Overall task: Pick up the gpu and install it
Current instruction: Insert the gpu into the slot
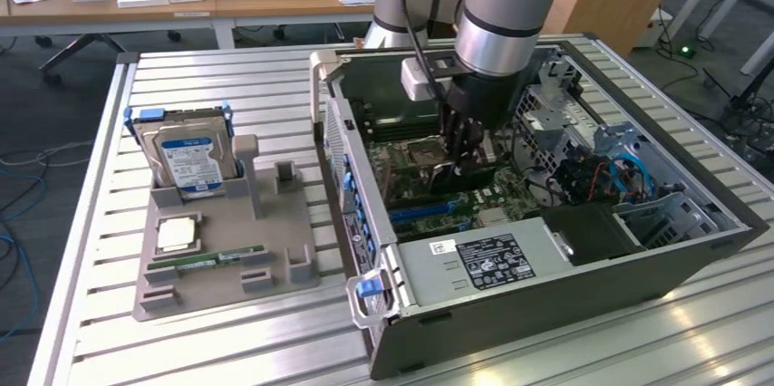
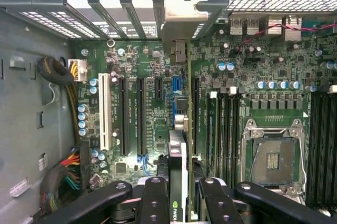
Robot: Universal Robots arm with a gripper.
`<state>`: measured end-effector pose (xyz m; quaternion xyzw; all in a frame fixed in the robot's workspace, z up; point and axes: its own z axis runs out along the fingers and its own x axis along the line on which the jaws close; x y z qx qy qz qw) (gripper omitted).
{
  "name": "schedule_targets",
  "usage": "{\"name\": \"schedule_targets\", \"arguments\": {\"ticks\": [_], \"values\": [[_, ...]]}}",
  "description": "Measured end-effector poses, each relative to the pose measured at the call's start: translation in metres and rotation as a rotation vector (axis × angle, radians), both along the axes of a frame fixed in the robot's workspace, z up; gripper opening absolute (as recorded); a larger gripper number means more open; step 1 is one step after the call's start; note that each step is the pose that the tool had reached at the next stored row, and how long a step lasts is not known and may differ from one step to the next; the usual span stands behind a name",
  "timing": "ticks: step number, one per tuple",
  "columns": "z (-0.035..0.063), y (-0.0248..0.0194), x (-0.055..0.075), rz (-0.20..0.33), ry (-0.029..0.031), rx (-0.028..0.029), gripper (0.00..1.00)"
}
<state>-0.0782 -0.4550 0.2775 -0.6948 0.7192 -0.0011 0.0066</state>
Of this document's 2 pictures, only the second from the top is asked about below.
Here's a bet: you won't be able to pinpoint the CPU socket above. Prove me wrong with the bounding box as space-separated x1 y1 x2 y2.
242 118 308 196

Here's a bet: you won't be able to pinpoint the green motherboard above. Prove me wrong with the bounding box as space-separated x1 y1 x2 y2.
67 32 337 224

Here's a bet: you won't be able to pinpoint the long black expansion slot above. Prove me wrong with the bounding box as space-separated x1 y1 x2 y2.
191 76 200 156
117 75 130 156
136 76 148 156

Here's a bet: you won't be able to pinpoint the metal locking lever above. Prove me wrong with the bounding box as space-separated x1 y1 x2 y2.
299 121 309 198

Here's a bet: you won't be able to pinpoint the white expansion slot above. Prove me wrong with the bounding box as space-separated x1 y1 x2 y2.
98 73 111 151

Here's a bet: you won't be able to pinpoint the short black expansion slot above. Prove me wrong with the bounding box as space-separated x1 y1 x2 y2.
154 76 165 101

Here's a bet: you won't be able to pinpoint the white power connector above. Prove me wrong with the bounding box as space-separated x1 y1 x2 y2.
67 59 87 83

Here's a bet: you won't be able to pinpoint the open black PC case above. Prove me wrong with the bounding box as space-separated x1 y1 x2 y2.
0 0 337 224

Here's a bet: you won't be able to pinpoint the silver USB port block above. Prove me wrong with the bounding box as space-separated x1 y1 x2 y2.
229 17 245 37
244 17 260 37

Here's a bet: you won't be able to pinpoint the silver network port block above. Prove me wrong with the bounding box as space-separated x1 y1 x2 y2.
284 15 302 41

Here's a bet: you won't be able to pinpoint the teal port connector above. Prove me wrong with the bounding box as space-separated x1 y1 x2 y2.
301 18 337 37

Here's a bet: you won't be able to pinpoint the main power plug coloured wires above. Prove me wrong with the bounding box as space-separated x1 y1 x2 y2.
39 142 92 216

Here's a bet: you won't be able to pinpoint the black braided power cable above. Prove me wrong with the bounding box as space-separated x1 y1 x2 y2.
36 56 81 143

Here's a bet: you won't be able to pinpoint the red black twisted wire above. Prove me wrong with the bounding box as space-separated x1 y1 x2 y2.
238 0 337 51

